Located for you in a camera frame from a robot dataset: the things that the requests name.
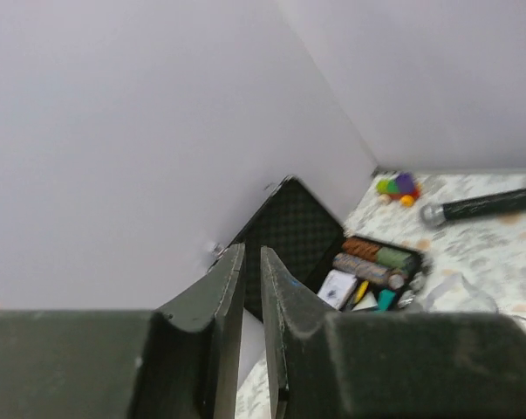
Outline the black poker chip case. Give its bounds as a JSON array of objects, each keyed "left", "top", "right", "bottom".
[{"left": 232, "top": 176, "right": 432, "bottom": 320}]

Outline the colourful toy block train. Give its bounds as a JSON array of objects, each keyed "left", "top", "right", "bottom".
[{"left": 376, "top": 173, "right": 422, "bottom": 208}]

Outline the floral patterned table mat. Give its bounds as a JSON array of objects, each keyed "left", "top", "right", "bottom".
[{"left": 235, "top": 173, "right": 526, "bottom": 418}]

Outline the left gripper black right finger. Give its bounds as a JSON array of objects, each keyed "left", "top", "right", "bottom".
[{"left": 261, "top": 247, "right": 526, "bottom": 418}]

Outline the white plastic compartment tray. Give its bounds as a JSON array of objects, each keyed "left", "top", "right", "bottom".
[{"left": 420, "top": 273, "right": 499, "bottom": 313}]

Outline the black handheld microphone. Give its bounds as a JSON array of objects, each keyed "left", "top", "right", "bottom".
[{"left": 420, "top": 188, "right": 526, "bottom": 228}]

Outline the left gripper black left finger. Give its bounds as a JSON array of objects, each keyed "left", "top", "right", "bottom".
[{"left": 0, "top": 244, "right": 245, "bottom": 418}]

